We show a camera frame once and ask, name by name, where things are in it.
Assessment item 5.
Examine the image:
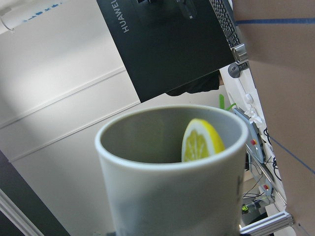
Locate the yellow lemon slice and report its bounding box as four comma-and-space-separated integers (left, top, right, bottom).
181, 118, 225, 162

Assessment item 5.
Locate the white mug with handle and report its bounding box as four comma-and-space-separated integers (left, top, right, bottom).
94, 105, 249, 236

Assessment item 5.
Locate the black Huawei monitor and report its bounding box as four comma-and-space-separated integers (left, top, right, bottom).
98, 0, 239, 102

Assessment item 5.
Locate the grey teach pendant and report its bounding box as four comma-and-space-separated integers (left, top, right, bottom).
233, 108, 265, 163

